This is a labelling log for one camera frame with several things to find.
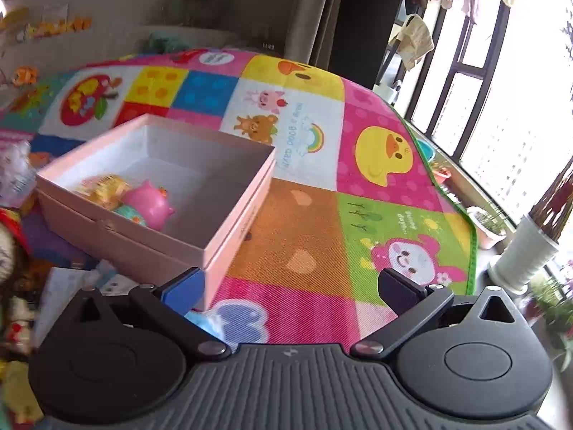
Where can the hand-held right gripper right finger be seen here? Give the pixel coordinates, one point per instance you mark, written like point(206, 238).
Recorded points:
point(400, 293)

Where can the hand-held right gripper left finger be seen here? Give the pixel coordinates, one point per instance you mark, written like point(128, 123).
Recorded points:
point(188, 291)

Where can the pink cardboard box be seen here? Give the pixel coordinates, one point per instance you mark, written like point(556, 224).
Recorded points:
point(134, 233)

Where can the teal round toy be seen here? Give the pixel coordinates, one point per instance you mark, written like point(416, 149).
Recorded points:
point(130, 216)

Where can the pink pig toy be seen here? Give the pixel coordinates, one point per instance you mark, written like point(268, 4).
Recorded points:
point(150, 204)

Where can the blue white tissue packet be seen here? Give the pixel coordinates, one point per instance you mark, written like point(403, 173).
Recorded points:
point(85, 284)

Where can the yellow toy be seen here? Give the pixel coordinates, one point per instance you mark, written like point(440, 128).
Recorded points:
point(18, 392)
point(100, 190)

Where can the brown plush toy red hat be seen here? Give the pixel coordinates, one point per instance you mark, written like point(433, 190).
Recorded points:
point(10, 246)

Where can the light blue plush toy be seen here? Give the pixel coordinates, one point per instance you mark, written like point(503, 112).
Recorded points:
point(205, 322)

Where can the pink pot with small plant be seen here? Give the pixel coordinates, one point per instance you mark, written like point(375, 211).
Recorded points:
point(488, 228)

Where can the colourful cartoon play mat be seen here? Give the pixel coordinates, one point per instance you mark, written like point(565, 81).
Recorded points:
point(313, 215)

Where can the red pot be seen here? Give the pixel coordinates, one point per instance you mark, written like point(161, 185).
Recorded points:
point(441, 174)

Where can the white plant pot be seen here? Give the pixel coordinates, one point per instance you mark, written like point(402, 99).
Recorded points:
point(523, 255)

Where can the teal bucket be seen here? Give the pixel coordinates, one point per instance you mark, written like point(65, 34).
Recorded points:
point(425, 148)

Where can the flowering plants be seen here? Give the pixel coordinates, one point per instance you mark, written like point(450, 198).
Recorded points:
point(555, 313)

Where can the white red toy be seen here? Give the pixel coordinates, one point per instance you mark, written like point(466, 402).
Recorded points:
point(18, 322)

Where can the tall potted plant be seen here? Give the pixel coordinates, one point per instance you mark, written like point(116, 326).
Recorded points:
point(555, 206)

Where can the clear plastic bag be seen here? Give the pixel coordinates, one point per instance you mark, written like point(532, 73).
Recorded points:
point(15, 172)

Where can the teal cloth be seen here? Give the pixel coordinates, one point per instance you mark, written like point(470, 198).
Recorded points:
point(166, 42)

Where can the hanging beige cloth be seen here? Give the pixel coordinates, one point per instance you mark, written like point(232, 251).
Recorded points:
point(415, 38)

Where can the orange toy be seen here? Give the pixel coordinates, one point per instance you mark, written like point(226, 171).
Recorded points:
point(24, 75)

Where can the grey sofa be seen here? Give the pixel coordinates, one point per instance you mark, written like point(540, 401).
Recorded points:
point(215, 9)

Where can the brown curtain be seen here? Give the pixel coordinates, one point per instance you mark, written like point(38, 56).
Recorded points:
point(333, 13)

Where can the black window frame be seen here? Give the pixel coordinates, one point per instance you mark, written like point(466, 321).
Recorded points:
point(452, 94)

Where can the orange wall stickers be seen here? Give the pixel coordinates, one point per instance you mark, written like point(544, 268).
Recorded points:
point(58, 27)

